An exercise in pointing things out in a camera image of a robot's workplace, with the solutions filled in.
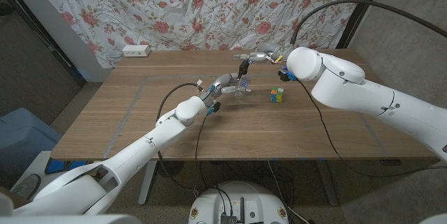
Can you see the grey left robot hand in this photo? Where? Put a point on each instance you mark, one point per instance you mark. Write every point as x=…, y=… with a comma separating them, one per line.
x=225, y=83

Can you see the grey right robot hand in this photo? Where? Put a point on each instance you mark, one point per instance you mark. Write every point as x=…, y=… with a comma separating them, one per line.
x=272, y=52

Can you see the clear plastic spray bottle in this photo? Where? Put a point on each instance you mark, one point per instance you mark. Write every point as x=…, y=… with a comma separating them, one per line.
x=244, y=83

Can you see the black trigger sprayer head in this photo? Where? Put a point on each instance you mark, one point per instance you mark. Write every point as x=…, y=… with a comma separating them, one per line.
x=243, y=67

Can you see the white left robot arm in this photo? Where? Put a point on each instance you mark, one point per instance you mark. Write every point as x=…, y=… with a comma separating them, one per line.
x=146, y=143

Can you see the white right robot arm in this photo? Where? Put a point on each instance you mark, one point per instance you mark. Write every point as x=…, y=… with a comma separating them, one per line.
x=366, y=98

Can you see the multicoloured Rubik's cube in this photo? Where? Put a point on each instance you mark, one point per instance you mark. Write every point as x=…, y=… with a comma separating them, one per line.
x=277, y=95

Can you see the floral print backdrop cloth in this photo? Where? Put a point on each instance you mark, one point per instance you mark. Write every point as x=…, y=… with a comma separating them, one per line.
x=209, y=7

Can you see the white power strip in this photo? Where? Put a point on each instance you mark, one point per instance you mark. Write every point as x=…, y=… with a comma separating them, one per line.
x=136, y=50

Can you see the black round floor base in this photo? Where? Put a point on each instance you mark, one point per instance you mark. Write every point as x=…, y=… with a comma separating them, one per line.
x=170, y=169

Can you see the white robot torso base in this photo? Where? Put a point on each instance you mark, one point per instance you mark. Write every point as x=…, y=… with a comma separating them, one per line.
x=244, y=196

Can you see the white table leg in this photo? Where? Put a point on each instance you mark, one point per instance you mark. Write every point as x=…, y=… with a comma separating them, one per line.
x=146, y=185
x=328, y=185

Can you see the white floor platform blue pads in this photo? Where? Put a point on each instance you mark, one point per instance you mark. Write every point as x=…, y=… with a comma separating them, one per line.
x=38, y=163

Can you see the blue plastic bin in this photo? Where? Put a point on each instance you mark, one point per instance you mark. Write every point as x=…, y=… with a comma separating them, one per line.
x=21, y=133

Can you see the person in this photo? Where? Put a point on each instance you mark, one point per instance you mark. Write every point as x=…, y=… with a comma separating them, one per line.
x=26, y=187

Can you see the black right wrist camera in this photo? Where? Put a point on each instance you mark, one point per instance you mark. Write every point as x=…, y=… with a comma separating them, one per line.
x=285, y=74

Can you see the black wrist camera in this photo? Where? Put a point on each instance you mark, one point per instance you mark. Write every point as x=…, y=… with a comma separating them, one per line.
x=285, y=74
x=213, y=108

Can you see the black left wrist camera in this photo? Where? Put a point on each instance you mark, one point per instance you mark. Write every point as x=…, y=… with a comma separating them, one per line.
x=213, y=108

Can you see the black slanted wall bar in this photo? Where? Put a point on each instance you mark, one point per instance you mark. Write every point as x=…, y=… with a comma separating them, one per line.
x=63, y=60

